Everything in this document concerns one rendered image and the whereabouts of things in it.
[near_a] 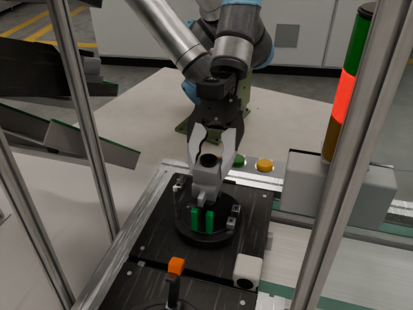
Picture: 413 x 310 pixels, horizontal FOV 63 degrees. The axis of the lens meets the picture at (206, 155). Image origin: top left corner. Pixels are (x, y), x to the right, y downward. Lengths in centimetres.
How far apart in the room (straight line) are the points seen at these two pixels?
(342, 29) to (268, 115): 248
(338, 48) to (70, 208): 318
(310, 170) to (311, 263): 13
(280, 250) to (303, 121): 63
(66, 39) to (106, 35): 340
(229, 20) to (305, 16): 292
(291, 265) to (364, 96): 46
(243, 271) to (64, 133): 38
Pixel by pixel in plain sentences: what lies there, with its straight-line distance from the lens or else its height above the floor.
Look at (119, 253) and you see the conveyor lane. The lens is 69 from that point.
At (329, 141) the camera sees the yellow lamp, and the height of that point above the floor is 128.
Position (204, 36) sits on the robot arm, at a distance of 111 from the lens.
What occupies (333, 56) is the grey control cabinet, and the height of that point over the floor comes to 23.
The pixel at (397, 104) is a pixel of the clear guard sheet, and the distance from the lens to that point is 34.
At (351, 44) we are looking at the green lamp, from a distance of 34.
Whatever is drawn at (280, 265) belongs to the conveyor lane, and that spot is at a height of 92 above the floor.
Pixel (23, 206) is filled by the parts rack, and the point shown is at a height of 117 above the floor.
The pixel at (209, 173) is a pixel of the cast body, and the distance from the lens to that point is 58.
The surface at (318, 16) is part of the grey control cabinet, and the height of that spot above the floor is 61.
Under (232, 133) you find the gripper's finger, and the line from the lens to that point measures 60.
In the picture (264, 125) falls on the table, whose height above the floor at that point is 86.
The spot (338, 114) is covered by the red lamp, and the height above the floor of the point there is 132.
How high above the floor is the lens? 149
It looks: 37 degrees down
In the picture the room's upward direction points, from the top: straight up
